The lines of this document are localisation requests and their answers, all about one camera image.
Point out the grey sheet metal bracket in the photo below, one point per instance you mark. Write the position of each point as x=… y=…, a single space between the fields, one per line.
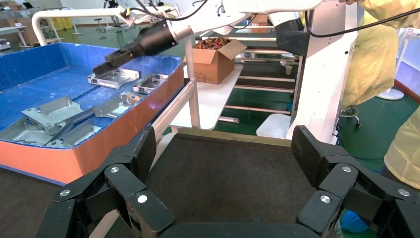
x=149 y=84
x=49 y=115
x=80 y=133
x=19 y=134
x=113 y=108
x=113 y=80

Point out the white floor stand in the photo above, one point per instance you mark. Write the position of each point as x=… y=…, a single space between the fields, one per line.
x=390 y=94

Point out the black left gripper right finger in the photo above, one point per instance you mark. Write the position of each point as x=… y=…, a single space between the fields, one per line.
x=339 y=182

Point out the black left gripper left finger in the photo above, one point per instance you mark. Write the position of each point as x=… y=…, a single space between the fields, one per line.
x=123 y=184

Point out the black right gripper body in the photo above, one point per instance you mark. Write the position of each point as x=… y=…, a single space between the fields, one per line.
x=154 y=41

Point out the small cardboard box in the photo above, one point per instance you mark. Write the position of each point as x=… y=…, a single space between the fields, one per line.
x=261 y=19

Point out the black tray with brass rim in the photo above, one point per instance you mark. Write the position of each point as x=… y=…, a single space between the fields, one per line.
x=229 y=180

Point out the white side table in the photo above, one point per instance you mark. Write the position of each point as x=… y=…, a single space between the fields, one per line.
x=213 y=98

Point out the long-haired person yellow coat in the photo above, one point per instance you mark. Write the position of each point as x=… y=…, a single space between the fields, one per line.
x=407 y=151

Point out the person yellow coat black trousers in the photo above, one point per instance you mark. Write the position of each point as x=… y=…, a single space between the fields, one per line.
x=370 y=59

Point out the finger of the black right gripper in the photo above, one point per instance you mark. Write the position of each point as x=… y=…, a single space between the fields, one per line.
x=108 y=68
x=118 y=56

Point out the white robot torso column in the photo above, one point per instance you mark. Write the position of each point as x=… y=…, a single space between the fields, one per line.
x=321 y=82

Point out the open cardboard box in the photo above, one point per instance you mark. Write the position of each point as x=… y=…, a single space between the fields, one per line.
x=210 y=69

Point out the blue orange corrugated plastic bin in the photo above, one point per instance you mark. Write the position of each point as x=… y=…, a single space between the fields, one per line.
x=39 y=82

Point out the blue shoe cover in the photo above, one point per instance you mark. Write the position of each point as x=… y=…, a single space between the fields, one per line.
x=354 y=223

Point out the black felt conveyor mat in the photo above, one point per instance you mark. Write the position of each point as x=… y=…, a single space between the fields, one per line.
x=19 y=210

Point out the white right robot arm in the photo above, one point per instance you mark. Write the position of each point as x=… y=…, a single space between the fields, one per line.
x=213 y=24

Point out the white metal shelf rack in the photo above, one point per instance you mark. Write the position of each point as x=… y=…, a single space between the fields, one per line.
x=262 y=78

